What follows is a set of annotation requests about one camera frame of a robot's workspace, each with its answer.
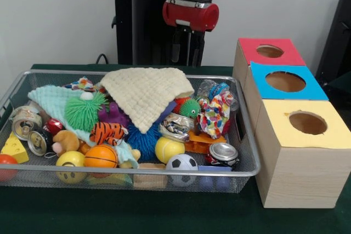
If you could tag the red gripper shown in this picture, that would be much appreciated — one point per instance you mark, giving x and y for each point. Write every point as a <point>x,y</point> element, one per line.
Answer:
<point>189,16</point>

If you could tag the cream knitted cloth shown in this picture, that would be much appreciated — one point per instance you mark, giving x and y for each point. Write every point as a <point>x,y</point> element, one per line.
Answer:
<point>145,94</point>

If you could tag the clear mesh bin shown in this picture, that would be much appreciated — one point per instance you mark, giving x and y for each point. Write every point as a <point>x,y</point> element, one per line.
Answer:
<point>247,157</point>

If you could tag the wooden box with three holes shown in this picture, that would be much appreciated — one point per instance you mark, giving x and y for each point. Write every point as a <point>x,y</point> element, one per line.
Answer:
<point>296,179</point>

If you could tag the multicolour patterned cloth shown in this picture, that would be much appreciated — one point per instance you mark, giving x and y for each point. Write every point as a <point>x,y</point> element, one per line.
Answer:
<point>214,114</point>

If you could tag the purple knobby ball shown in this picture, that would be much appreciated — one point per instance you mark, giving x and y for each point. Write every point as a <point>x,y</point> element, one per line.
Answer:
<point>112,114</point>

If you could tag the yellow tennis ball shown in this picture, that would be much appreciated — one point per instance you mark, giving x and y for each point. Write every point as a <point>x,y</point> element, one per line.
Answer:
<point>169,149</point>

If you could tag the blue spiky rubber ball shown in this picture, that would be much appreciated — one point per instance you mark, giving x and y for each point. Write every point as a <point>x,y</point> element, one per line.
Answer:
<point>143,143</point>

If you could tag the crushed red drink can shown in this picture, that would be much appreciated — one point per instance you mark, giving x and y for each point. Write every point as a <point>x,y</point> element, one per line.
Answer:
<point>224,152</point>

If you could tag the black and white soccer ball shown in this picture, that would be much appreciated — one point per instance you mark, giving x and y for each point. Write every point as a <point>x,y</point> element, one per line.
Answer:
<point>181,161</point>

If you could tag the striped tiger plush toy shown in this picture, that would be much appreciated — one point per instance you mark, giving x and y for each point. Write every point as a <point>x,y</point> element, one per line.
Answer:
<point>107,132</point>

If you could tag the green spiky rubber ball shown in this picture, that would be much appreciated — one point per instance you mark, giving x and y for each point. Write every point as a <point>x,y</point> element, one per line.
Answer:
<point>82,112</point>

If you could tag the orange toy basketball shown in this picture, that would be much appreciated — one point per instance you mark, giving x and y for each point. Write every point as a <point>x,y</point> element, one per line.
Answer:
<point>101,156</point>

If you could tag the mint green cloth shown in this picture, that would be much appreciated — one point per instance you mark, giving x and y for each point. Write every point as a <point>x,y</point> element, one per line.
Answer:
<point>52,100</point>

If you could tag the black monitor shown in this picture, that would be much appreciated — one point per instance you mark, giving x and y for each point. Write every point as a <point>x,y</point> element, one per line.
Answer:
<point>337,42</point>

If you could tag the yellow smiley ball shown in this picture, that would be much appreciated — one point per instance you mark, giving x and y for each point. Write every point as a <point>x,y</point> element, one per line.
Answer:
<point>70,159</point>

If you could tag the silver drink can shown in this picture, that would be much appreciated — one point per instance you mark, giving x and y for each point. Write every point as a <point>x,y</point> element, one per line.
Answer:
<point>26,124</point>

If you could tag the yellow cheese wedge toy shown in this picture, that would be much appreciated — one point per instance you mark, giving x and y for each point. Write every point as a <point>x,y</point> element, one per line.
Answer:
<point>13,149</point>

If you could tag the red ball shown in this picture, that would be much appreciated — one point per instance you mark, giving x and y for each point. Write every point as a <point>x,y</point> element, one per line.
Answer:
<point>5,165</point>

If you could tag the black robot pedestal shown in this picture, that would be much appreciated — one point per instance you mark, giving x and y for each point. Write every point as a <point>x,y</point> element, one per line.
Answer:
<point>137,31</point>

